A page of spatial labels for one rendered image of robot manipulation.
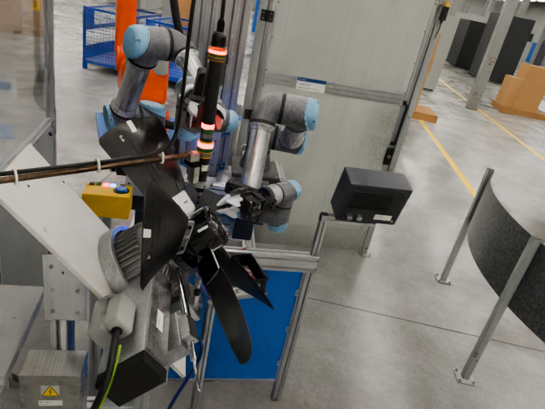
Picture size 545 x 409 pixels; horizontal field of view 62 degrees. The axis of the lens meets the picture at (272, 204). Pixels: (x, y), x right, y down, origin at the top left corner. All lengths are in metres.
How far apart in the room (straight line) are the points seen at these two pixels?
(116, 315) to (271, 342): 1.26
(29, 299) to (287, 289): 1.00
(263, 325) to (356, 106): 1.76
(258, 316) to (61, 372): 0.96
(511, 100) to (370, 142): 10.25
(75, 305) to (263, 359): 1.16
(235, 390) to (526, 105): 12.10
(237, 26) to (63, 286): 1.36
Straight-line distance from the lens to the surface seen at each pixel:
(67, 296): 1.28
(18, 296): 1.57
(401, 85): 3.33
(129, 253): 1.22
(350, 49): 3.15
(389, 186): 1.78
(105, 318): 1.04
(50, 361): 1.39
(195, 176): 1.24
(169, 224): 1.02
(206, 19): 2.14
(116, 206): 1.68
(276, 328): 2.12
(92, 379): 2.27
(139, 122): 1.26
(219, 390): 2.43
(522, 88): 13.46
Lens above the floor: 1.83
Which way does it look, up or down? 26 degrees down
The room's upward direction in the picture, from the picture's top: 12 degrees clockwise
